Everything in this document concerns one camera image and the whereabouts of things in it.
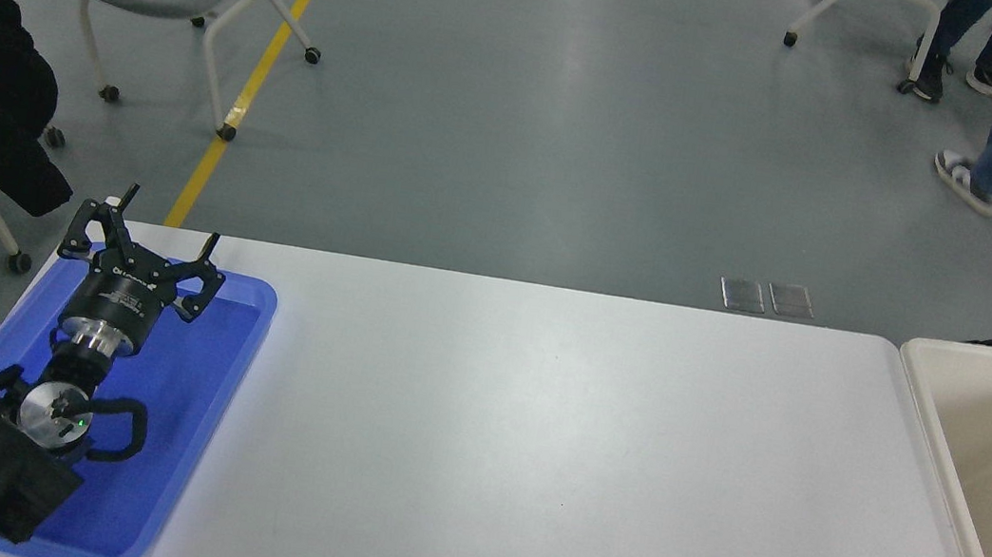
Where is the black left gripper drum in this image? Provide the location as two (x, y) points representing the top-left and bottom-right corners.
(60, 245), (184, 344)

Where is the blue plastic tray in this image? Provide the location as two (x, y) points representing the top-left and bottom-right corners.
(0, 238), (282, 557)

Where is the metal floor plate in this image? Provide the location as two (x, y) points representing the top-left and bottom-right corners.
(717, 276), (770, 315)
(766, 281), (819, 321)

